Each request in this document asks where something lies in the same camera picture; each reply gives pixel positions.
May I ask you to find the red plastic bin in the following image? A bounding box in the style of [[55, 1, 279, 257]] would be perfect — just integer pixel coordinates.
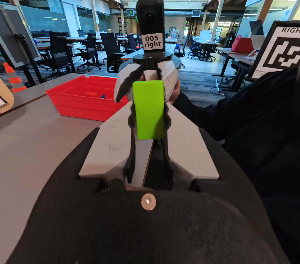
[[45, 75, 129, 122]]

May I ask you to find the white poster board wooden frame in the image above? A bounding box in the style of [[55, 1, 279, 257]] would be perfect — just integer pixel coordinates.
[[0, 78, 14, 115]]

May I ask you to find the wooden office desk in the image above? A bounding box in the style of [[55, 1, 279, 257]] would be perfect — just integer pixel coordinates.
[[34, 37, 78, 70], [215, 46, 258, 92]]

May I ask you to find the white open box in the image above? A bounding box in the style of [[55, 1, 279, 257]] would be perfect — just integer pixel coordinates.
[[249, 20, 266, 50]]

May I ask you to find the orange traffic cone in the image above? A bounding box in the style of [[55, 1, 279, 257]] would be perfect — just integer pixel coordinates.
[[2, 62, 27, 93]]

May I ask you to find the black and white marker board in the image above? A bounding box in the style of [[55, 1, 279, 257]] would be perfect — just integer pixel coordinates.
[[246, 20, 300, 82]]

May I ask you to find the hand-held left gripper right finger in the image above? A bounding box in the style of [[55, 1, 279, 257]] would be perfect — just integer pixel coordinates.
[[164, 102, 220, 184]]

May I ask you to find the person's right forearm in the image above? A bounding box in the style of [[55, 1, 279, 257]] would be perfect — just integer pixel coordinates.
[[172, 68, 300, 143]]

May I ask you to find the black office chair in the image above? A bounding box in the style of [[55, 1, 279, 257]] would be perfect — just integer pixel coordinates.
[[100, 32, 128, 73], [46, 32, 76, 73], [75, 33, 102, 72]]

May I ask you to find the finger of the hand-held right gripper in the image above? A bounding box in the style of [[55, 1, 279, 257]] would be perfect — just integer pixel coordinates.
[[157, 59, 179, 103], [114, 61, 144, 103]]

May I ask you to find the grey acoustic panel on stand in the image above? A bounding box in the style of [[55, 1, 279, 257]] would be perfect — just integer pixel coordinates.
[[0, 4, 45, 86]]

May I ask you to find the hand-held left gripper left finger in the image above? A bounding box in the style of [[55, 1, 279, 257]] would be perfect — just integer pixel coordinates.
[[78, 101, 136, 183]]

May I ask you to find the grey top office desk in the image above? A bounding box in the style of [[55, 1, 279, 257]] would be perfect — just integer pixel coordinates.
[[121, 43, 177, 61]]

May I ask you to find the person's right hand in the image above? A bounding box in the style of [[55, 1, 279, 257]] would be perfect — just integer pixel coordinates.
[[169, 78, 181, 105]]

